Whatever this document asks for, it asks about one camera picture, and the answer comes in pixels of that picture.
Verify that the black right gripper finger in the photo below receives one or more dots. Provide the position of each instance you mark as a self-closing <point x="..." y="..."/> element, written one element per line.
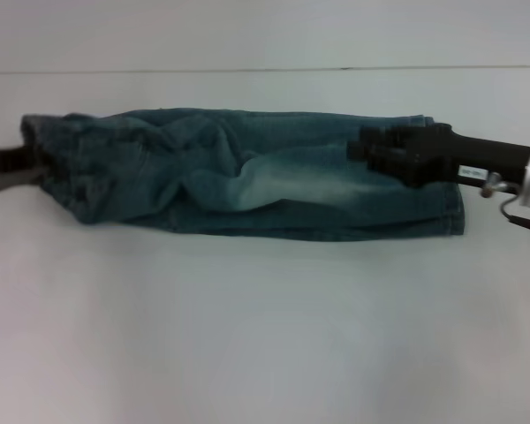
<point x="384" y="135"/>
<point x="380" y="156"/>

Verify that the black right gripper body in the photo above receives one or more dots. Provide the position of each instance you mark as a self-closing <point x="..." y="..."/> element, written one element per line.
<point x="468" y="154"/>

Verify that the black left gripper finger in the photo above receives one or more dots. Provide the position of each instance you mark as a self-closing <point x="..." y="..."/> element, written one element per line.
<point x="26" y="156"/>
<point x="9" y="181"/>

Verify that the blue denim shorts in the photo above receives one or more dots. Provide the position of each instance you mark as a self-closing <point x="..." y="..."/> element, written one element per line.
<point x="247" y="176"/>

